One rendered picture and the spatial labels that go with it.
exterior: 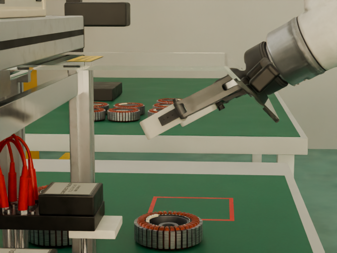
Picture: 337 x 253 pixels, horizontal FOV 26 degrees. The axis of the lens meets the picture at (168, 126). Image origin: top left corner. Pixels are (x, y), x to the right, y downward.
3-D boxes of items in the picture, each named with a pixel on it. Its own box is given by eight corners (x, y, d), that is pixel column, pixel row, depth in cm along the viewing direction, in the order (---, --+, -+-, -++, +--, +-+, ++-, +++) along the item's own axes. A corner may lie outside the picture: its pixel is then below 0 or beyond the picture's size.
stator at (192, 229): (212, 235, 122) (212, 213, 122) (187, 255, 112) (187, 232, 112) (151, 227, 127) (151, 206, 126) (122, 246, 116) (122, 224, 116)
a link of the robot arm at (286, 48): (333, 69, 109) (298, 87, 112) (305, 15, 110) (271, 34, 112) (320, 74, 101) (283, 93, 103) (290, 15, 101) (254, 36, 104)
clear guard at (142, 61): (266, 96, 101) (267, 52, 100) (279, 123, 77) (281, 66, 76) (33, 94, 103) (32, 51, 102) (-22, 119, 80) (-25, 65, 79)
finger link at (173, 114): (192, 110, 106) (184, 113, 104) (164, 125, 109) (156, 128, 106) (187, 101, 107) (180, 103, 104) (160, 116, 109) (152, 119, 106)
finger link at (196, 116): (207, 92, 120) (209, 92, 120) (173, 111, 122) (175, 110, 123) (216, 108, 119) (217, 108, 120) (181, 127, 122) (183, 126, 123)
